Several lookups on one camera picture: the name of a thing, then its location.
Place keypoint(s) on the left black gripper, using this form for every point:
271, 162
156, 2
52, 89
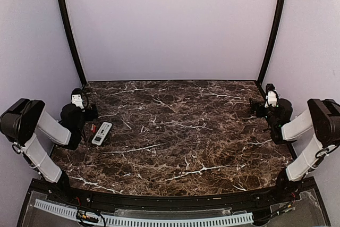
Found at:
90, 116

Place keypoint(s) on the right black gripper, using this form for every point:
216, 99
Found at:
254, 106

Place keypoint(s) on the grey remote control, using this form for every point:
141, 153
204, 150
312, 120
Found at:
101, 133

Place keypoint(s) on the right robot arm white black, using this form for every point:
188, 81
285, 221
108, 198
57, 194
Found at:
321, 116

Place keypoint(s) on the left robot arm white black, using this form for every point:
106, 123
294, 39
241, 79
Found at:
20, 122

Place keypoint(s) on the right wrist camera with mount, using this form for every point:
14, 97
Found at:
272, 96

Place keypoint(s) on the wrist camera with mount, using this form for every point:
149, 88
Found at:
79, 98
272, 96

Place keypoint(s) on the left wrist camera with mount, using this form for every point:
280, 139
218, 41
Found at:
79, 98

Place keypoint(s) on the right black frame post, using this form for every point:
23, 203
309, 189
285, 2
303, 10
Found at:
271, 41

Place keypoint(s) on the black frame post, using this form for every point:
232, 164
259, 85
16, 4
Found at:
71, 41
271, 41

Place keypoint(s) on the black front rail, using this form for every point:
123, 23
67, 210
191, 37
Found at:
257, 199

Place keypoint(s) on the white slotted cable duct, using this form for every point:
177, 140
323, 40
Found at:
128, 217

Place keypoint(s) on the left black frame post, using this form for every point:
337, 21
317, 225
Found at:
71, 41

